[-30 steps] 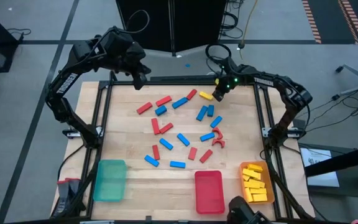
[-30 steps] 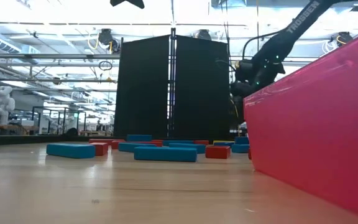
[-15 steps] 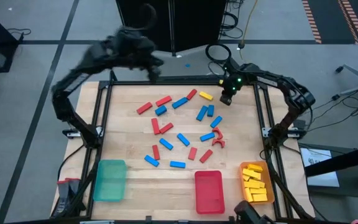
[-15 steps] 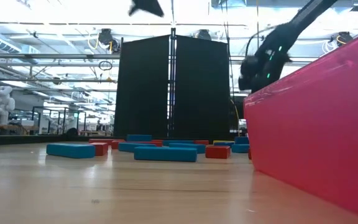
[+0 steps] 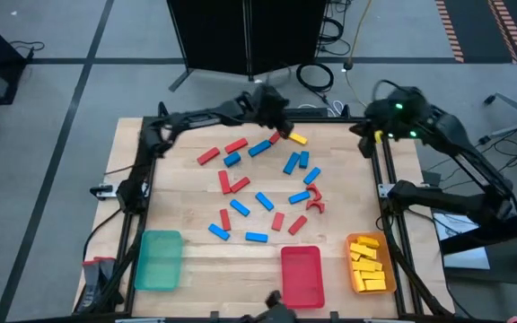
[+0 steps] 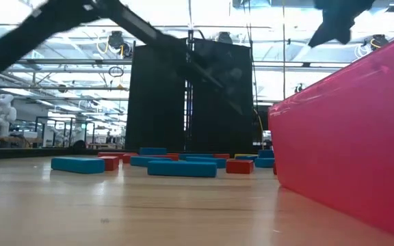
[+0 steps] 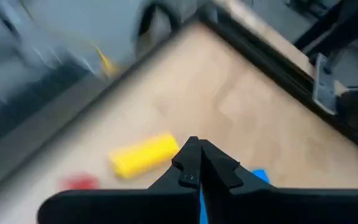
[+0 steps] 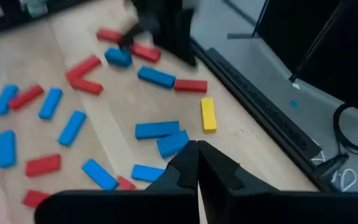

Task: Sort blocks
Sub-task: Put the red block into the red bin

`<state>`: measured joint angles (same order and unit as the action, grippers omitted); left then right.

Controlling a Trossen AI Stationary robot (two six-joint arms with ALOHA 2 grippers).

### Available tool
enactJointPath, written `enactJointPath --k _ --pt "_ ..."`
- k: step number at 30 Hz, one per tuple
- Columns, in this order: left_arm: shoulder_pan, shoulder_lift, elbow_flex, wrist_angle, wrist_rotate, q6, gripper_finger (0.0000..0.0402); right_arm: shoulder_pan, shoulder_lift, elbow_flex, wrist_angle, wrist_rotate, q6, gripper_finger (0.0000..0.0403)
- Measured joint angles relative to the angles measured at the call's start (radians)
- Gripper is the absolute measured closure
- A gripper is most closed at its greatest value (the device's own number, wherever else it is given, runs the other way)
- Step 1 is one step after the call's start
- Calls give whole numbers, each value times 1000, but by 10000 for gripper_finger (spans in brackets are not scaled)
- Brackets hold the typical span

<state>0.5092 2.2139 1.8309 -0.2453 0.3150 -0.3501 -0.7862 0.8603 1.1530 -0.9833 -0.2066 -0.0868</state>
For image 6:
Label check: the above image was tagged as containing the hanging black cable loop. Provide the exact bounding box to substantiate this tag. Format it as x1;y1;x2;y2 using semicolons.
107;66;125;79

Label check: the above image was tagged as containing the black ceiling cable reel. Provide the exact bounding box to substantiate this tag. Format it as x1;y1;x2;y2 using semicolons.
107;30;126;51
216;31;234;45
369;33;389;51

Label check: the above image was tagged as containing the black aluminium table frame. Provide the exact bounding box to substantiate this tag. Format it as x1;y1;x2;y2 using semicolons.
0;147;276;161

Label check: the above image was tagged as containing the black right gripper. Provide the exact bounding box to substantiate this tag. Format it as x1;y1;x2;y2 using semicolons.
308;0;376;48

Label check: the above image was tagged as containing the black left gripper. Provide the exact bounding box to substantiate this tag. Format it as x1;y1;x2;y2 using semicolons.
182;43;246;116

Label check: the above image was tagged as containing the yellow power cable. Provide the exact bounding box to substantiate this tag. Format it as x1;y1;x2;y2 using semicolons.
253;107;265;154

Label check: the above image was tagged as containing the red translucent plastic bin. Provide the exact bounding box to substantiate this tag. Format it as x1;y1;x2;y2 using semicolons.
267;29;394;244

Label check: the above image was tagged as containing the long wooden workbench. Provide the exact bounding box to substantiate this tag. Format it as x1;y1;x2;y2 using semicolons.
0;135;46;150

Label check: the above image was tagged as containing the black folding partition screen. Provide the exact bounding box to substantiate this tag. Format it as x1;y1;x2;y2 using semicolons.
124;37;254;154

